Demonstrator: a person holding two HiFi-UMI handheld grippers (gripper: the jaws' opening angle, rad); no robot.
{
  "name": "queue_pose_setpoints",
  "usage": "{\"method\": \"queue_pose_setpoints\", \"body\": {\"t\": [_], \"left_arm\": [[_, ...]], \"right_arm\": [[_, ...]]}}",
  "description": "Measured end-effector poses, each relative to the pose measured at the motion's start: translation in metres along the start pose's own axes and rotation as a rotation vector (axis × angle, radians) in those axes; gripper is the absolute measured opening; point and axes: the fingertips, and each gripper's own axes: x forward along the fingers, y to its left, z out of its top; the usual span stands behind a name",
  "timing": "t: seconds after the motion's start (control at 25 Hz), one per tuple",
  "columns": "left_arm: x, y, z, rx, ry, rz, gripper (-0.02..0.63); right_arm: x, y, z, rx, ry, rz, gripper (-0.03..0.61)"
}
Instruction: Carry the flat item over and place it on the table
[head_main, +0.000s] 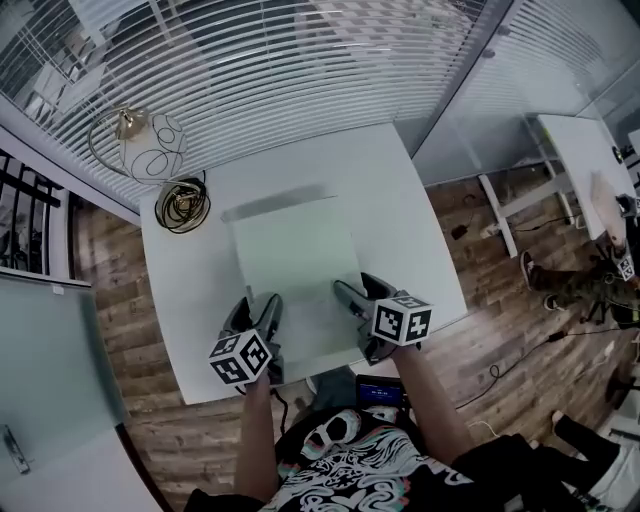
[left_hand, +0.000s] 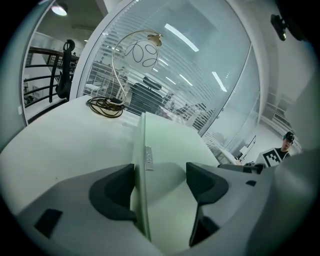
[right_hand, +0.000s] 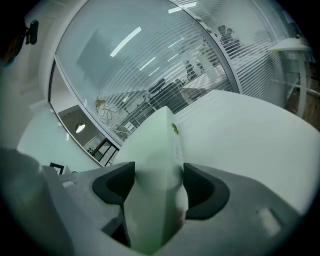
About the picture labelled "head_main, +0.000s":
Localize black metal railing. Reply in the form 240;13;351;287
0;149;64;275

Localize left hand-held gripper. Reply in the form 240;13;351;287
208;292;286;387

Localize metal door handle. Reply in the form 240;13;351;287
2;424;32;475

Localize black device with blue screen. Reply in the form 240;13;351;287
355;373;409;410

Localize person's right forearm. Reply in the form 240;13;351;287
394;343;476;466

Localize frosted glass partition panel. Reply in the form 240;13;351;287
410;0;640;187

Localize person's left forearm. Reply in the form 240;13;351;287
233;372;282;501

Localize black floor cable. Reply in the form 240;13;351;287
454;324;626;412

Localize person's grey trousers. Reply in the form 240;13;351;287
304;367;359;412

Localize black lamp cable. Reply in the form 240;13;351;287
154;169;212;235

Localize white board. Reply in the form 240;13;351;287
221;184;370;374

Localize white floor cable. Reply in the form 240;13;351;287
467;419;501;440

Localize person's black printed shirt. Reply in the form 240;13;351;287
184;404;556;512

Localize white side table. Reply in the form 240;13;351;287
477;113;639;259

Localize glass partition with blinds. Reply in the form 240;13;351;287
0;0;516;214

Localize gold lamp with globe shade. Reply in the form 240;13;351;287
88;103;211;234

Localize frosted glass door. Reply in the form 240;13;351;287
0;267;174;512

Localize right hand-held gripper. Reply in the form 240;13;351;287
333;272;434;366

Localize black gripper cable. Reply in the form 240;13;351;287
269;384;292;437

